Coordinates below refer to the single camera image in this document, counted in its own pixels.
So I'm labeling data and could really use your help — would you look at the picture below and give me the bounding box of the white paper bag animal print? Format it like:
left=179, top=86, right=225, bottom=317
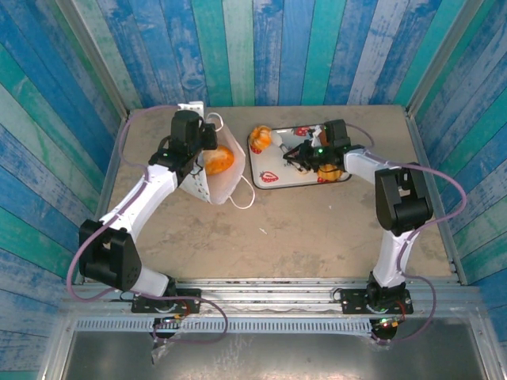
left=180, top=112, right=257, bottom=210

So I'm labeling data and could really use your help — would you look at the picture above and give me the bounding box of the white strawberry print tray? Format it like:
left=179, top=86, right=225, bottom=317
left=247, top=123, right=353, bottom=191

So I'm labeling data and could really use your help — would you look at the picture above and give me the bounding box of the grey metal panel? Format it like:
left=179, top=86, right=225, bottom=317
left=59, top=331, right=490, bottom=380

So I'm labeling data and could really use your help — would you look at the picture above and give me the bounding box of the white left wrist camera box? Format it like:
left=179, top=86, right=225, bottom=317
left=177, top=101, right=206, bottom=120

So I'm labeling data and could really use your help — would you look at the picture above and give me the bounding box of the aluminium table side rail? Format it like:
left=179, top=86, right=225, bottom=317
left=406, top=110, right=468, bottom=286
left=74, top=116, right=132, bottom=284

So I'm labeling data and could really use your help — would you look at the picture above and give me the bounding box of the aluminium corner post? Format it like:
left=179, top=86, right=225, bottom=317
left=406, top=0, right=487, bottom=116
left=53, top=0, right=132, bottom=122

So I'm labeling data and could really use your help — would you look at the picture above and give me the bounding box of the aluminium mounting rail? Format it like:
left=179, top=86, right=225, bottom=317
left=59, top=278, right=484, bottom=316

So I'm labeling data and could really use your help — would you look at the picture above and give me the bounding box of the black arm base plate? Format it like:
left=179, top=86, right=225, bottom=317
left=340, top=288, right=414, bottom=316
left=132, top=290, right=202, bottom=314

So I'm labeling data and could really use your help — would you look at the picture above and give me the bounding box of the grey slotted cable duct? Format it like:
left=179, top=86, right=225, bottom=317
left=74, top=318, right=375, bottom=334

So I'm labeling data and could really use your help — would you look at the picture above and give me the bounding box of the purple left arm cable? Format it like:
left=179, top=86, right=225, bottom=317
left=66, top=104, right=230, bottom=344

